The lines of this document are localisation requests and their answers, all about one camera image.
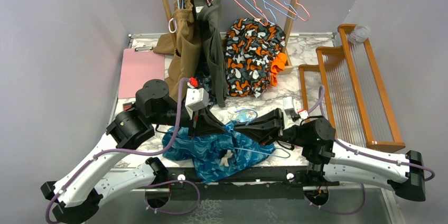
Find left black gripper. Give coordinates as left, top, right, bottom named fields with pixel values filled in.
left=152, top=103, right=227, bottom=139

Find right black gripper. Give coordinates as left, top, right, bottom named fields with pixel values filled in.
left=233, top=108, right=307, bottom=147

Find light blue wire hanger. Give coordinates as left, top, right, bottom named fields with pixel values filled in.
left=234, top=108, right=292, bottom=160

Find blue patterned shorts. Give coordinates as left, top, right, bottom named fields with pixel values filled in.
left=163, top=121, right=275, bottom=183

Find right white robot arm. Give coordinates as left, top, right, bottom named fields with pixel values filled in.
left=234, top=109, right=426, bottom=202

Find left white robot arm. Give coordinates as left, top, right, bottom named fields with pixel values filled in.
left=41, top=78, right=225, bottom=223

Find dark patterned shorts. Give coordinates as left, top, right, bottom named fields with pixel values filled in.
left=194, top=71, right=215, bottom=108

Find wooden hanger stand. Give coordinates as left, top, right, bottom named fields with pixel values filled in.
left=155, top=0, right=309, bottom=76

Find tan brown shorts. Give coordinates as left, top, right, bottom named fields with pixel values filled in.
left=154, top=0, right=201, bottom=100

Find orange camo shorts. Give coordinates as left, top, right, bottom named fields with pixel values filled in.
left=224, top=18, right=287, bottom=97

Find dark green shorts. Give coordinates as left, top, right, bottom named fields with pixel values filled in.
left=194, top=0, right=228, bottom=107

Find marker set pack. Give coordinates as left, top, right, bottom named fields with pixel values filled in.
left=123, top=101, right=134, bottom=111

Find pink clipboard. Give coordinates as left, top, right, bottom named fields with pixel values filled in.
left=118, top=49, right=165, bottom=99

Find wooden drying rack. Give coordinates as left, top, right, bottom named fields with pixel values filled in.
left=298, top=24, right=406, bottom=153

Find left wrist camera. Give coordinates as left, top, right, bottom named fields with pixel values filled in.
left=185, top=78, right=209, bottom=118

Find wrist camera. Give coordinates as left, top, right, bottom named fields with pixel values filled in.
left=185, top=78, right=209, bottom=118
left=283, top=96, right=310, bottom=122

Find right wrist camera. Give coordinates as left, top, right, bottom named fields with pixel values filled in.
left=283, top=96, right=310, bottom=122

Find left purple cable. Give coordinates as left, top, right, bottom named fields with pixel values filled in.
left=44, top=77, right=191, bottom=224

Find purple cable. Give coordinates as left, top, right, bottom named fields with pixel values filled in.
left=44, top=77, right=191, bottom=224
left=307, top=85, right=436, bottom=183

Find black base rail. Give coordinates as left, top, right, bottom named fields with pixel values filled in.
left=144, top=166, right=339, bottom=202

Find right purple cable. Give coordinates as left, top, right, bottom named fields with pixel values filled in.
left=307, top=85, right=436, bottom=183

